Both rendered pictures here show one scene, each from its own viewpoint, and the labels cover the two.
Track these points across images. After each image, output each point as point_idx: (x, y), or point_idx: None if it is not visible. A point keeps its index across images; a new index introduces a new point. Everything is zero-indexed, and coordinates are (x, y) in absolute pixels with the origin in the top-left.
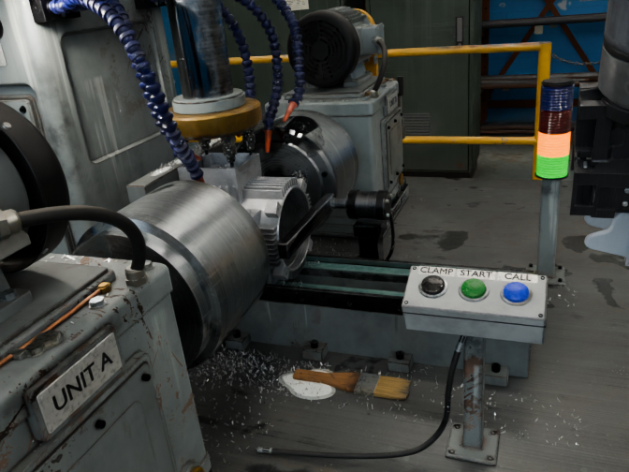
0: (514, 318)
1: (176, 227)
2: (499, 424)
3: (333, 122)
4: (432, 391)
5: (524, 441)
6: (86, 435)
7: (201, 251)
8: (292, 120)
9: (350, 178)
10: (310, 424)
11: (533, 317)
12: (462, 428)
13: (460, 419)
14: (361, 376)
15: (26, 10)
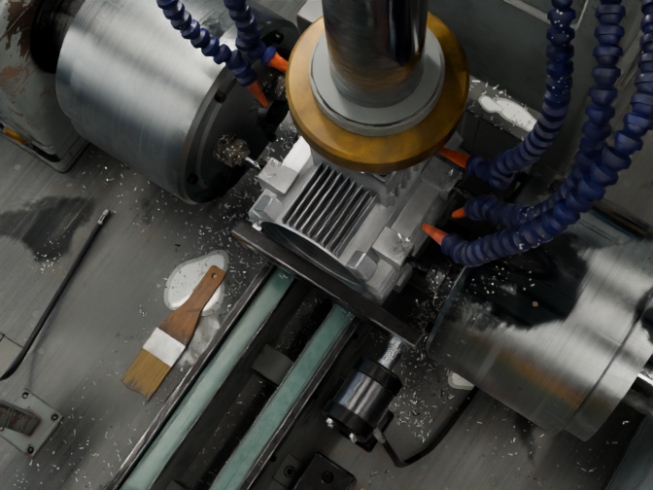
0: None
1: (93, 57)
2: (44, 465)
3: (587, 374)
4: (123, 418)
5: (11, 477)
6: None
7: (80, 93)
8: (544, 269)
9: (505, 404)
10: (127, 269)
11: None
12: (50, 421)
13: (69, 429)
14: (178, 344)
15: None
